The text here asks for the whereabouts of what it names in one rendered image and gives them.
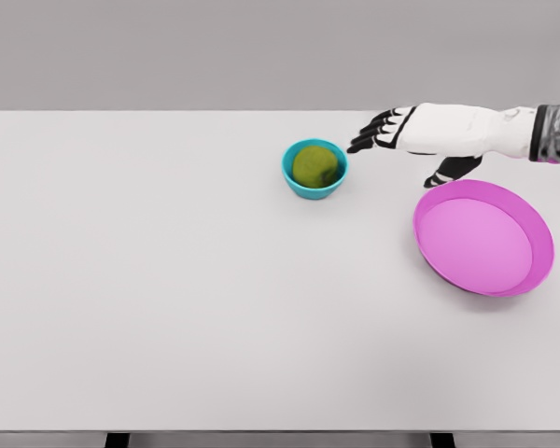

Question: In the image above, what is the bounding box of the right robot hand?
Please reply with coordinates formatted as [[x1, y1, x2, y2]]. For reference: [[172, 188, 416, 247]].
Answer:
[[346, 103, 489, 189]]

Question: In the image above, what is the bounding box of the green apple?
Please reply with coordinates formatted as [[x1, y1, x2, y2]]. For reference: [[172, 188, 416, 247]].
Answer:
[[292, 146, 341, 189]]

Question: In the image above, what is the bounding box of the pink plate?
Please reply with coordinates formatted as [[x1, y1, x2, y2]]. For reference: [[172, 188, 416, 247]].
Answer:
[[412, 179, 555, 298]]

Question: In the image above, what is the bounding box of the blue bowl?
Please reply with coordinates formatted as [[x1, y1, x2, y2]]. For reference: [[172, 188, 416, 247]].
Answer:
[[281, 138, 349, 201]]

